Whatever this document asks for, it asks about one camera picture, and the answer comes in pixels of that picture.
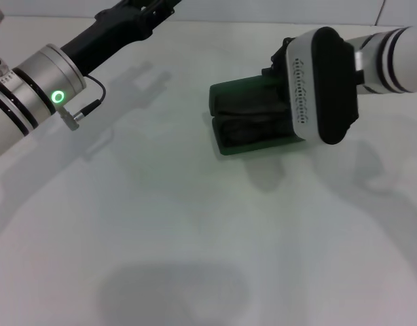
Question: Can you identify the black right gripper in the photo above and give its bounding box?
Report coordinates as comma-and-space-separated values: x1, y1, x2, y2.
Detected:
261, 37, 295, 83

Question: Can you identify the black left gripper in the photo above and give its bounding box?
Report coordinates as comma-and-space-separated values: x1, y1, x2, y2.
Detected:
60, 0, 182, 76

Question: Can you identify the green glasses case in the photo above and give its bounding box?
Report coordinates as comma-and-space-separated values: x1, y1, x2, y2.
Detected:
208, 75, 310, 158

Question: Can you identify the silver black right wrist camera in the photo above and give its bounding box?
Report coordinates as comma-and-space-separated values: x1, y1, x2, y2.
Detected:
285, 26, 366, 146

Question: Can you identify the black cable with silver plug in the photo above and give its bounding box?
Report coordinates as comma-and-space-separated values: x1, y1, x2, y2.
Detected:
60, 74, 107, 132

